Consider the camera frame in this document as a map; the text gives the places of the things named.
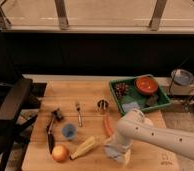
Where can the yellow corn cob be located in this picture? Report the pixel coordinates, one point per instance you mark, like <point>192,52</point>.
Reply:
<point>83,148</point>

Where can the orange bowl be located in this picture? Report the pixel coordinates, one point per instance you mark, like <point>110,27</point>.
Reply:
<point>146,85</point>

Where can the blue plastic cup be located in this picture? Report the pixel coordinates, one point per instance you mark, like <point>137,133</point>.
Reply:
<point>69,131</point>

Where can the red-yellow apple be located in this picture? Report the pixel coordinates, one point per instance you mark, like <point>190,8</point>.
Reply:
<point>60,153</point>

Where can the black handled kitchen tool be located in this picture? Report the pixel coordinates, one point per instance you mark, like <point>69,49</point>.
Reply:
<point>56,115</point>

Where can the small metal cup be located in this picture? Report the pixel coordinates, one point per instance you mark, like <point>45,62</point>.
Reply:
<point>103,106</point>

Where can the green plastic tray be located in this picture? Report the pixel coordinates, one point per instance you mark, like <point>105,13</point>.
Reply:
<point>133,95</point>

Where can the blue-grey towel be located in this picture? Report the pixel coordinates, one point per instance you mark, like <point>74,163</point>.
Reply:
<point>114,153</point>

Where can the dark red grapes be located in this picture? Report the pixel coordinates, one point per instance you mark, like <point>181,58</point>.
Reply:
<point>120,89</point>

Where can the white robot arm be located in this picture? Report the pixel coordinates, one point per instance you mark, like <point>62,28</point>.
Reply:
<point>132,126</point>

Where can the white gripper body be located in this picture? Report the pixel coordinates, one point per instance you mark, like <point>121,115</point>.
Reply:
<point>120,141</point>

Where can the orange carrot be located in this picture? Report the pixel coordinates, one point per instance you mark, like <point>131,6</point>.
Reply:
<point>107,127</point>

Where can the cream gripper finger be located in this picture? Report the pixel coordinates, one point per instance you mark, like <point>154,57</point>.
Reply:
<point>126,157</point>

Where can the grey round dish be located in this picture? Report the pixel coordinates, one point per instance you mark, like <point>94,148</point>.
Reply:
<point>182,77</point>

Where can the dark brown object in tray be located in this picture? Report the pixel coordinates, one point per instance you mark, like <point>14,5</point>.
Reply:
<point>152,100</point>

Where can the black office chair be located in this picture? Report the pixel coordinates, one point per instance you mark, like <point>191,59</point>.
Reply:
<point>10,108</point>

